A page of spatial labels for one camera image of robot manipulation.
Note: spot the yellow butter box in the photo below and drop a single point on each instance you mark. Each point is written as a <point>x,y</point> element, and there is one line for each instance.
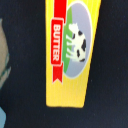
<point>70,33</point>

